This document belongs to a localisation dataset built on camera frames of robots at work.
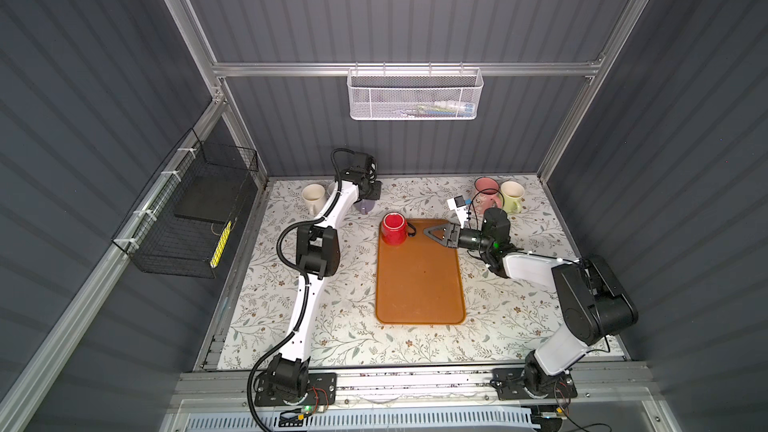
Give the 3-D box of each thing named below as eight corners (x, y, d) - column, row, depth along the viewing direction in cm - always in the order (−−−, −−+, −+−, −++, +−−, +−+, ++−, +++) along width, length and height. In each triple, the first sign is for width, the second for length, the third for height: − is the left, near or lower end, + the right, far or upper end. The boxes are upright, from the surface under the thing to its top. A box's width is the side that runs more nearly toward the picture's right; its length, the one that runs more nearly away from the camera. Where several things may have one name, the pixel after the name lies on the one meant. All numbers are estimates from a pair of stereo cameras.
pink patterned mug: (473, 220, 110) (480, 200, 101) (468, 197, 117) (474, 176, 108) (495, 220, 110) (504, 200, 101) (488, 197, 117) (496, 176, 108)
